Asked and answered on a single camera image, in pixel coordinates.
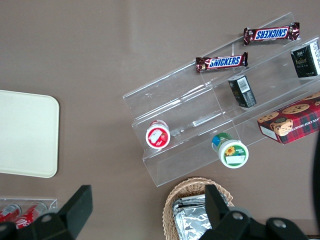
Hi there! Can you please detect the small black drink carton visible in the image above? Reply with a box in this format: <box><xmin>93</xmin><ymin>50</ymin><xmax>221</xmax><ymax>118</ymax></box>
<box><xmin>290</xmin><ymin>41</ymin><xmax>320</xmax><ymax>79</ymax></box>
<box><xmin>227</xmin><ymin>74</ymin><xmax>257</xmax><ymax>109</ymax></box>

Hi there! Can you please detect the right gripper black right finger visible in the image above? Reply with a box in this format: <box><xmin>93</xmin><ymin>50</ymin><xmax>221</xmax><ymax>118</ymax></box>
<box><xmin>199</xmin><ymin>184</ymin><xmax>252</xmax><ymax>240</ymax></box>

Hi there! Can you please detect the clear acrylic stepped shelf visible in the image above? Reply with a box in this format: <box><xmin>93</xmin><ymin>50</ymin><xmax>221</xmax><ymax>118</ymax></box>
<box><xmin>122</xmin><ymin>11</ymin><xmax>320</xmax><ymax>188</ymax></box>

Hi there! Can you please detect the light wicker basket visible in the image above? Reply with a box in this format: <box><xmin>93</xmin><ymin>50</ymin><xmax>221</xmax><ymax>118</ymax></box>
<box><xmin>162</xmin><ymin>176</ymin><xmax>236</xmax><ymax>240</ymax></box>

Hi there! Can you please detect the red tartan cookie box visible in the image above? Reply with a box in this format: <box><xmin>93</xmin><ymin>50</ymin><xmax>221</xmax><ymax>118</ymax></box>
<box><xmin>257</xmin><ymin>91</ymin><xmax>320</xmax><ymax>145</ymax></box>

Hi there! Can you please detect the beige plastic tray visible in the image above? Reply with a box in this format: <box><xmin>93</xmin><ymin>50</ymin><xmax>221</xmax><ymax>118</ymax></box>
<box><xmin>0</xmin><ymin>89</ymin><xmax>61</xmax><ymax>179</ymax></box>

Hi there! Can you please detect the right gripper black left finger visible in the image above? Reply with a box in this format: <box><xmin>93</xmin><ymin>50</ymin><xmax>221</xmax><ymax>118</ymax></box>
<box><xmin>22</xmin><ymin>184</ymin><xmax>94</xmax><ymax>240</ymax></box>

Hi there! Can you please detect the clear acrylic bottle rack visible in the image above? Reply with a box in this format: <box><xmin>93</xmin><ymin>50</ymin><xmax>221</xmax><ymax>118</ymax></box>
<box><xmin>0</xmin><ymin>198</ymin><xmax>59</xmax><ymax>220</ymax></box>

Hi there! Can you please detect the silver foil packet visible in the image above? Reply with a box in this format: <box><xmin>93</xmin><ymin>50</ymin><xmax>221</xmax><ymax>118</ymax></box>
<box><xmin>171</xmin><ymin>193</ymin><xmax>214</xmax><ymax>240</ymax></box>

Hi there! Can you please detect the green label yogurt cup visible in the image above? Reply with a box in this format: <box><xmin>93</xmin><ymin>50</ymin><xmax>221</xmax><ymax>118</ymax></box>
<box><xmin>211</xmin><ymin>132</ymin><xmax>249</xmax><ymax>170</ymax></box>

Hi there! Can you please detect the red label yogurt cup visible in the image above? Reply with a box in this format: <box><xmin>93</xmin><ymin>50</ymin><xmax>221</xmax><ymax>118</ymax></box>
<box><xmin>145</xmin><ymin>119</ymin><xmax>172</xmax><ymax>150</ymax></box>

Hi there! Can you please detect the brown Snickers bar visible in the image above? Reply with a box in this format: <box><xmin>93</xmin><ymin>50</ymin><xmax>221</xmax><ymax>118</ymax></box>
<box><xmin>243</xmin><ymin>21</ymin><xmax>301</xmax><ymax>47</ymax></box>
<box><xmin>195</xmin><ymin>51</ymin><xmax>249</xmax><ymax>74</ymax></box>

